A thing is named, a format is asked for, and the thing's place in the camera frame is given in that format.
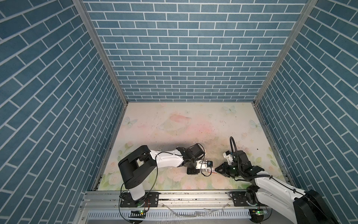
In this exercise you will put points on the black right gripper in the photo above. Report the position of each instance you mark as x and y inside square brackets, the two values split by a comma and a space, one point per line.
[224, 169]

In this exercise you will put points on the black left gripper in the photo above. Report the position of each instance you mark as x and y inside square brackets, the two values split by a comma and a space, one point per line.
[193, 171]

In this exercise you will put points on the red staple box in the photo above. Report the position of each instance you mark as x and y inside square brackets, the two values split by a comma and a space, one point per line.
[210, 170]

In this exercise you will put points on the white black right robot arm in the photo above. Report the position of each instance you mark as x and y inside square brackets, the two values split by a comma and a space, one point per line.
[297, 205]

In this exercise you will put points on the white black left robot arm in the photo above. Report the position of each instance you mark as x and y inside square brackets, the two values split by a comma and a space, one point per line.
[140, 163]

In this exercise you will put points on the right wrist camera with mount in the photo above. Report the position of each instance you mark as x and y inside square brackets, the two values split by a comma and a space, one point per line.
[229, 157]

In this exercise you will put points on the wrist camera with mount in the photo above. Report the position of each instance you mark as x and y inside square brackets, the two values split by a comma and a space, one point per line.
[229, 157]
[201, 167]

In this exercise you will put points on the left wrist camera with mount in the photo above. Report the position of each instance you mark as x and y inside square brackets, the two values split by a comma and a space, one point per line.
[201, 167]

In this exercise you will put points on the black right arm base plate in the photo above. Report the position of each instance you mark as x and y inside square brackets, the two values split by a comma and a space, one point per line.
[239, 199]

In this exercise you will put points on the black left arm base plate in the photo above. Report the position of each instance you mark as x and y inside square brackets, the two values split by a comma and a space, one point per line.
[149, 201]

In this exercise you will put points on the aluminium front rail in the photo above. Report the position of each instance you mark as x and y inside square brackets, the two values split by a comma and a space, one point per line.
[176, 205]

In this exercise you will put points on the aluminium corner post left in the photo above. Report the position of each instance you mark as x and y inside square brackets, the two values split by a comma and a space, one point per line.
[84, 15]

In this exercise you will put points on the aluminium corner post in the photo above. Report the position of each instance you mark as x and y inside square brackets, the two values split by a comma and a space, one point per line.
[84, 15]
[307, 9]

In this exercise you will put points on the aluminium corner post right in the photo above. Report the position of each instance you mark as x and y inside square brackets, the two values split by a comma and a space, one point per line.
[307, 9]

